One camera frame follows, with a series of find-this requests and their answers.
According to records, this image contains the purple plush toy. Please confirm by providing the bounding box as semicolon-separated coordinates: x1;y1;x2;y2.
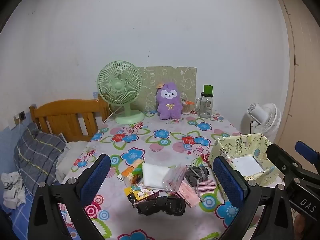
155;81;183;120

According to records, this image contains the wooden bed headboard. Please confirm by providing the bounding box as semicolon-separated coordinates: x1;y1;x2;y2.
29;97;112;143

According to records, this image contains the white square pad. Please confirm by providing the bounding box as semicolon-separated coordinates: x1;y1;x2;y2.
231;156;265;177

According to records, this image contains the blue checked bed sheet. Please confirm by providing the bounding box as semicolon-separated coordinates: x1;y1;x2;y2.
0;192;35;240

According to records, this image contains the glass jar mug green lid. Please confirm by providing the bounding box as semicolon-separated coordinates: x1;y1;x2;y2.
195;85;215;119

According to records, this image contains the black plastic bag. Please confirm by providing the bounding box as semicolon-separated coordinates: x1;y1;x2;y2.
127;194;187;217

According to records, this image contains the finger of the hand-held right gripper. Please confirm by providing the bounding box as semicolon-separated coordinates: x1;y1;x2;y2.
295;141;320;162
266;144;304;180

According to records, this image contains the orange packet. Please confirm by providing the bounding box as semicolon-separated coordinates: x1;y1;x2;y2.
121;159;145;187

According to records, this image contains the green patterned board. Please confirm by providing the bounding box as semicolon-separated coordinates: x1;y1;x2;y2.
136;66;197;113

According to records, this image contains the grey plaid pillow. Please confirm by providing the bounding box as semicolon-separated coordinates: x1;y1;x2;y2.
14;122;67;195

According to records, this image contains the white duvet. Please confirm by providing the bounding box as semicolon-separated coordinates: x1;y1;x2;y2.
55;141;88;183

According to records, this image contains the person's right hand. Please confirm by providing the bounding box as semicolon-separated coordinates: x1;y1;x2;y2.
294;217;310;240

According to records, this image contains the toothpick jar orange lid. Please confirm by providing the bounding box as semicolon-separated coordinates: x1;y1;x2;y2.
182;99;195;115

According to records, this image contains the yellow patterned box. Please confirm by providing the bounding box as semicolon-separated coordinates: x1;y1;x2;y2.
209;133;284;188

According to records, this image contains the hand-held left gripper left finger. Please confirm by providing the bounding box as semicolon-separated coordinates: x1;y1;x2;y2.
28;154;111;240

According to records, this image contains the beige door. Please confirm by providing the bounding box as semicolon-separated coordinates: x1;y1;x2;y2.
276;0;320;155

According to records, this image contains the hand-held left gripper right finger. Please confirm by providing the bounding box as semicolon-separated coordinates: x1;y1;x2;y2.
212;156;295;240

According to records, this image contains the colourful cartoon cloth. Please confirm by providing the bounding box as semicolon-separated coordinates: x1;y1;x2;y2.
124;182;160;202

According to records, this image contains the green desk fan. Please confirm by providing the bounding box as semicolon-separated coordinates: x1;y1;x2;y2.
97;60;145;125

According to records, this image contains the white floor fan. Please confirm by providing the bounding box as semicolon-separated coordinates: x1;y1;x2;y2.
246;102;282;140

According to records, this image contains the grey drawstring cloth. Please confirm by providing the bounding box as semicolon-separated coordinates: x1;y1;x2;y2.
186;164;210;203

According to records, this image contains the pink striped packet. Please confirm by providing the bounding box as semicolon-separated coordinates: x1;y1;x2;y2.
177;180;202;208

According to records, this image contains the white crumpled cloth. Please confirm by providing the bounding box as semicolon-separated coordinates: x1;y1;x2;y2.
1;171;26;209

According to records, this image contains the white cloth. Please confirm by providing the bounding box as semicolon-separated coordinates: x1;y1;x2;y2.
1;171;26;209
142;162;173;189

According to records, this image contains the wall socket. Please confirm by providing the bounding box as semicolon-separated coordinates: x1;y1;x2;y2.
14;111;26;126

